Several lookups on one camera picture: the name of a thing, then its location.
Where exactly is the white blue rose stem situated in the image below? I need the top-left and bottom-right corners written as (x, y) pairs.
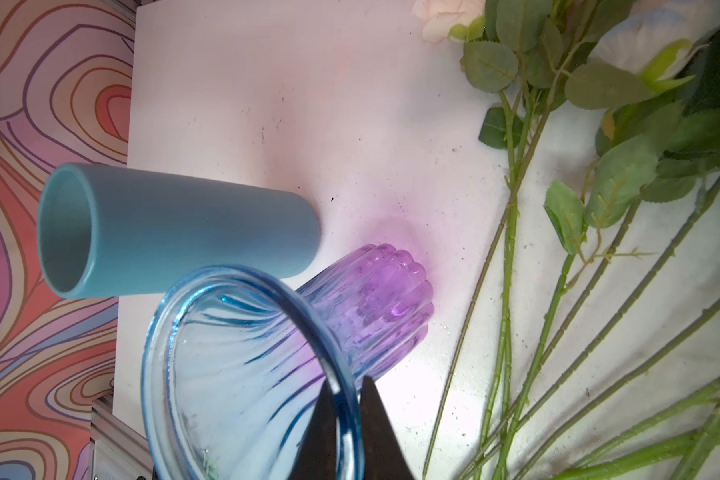
top-left (539, 0), bottom-right (720, 480)

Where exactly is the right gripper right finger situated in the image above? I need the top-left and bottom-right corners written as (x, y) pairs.
top-left (360, 376), bottom-right (414, 480)

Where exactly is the purple blue glass vase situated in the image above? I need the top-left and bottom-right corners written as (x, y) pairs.
top-left (141, 244), bottom-right (434, 479)

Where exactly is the teal peony flower stem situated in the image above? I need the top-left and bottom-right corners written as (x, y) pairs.
top-left (506, 173), bottom-right (720, 479)

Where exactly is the teal ceramic cylinder vase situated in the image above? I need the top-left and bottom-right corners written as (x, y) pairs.
top-left (37, 164), bottom-right (321, 299)

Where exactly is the pink rosebud spray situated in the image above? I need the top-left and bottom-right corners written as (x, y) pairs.
top-left (555, 377), bottom-right (720, 479)

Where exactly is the cream pink rose stem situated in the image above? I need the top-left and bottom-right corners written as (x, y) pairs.
top-left (412, 1), bottom-right (579, 447)

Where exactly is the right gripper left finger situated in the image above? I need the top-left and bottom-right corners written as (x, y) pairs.
top-left (288, 381), bottom-right (337, 480)

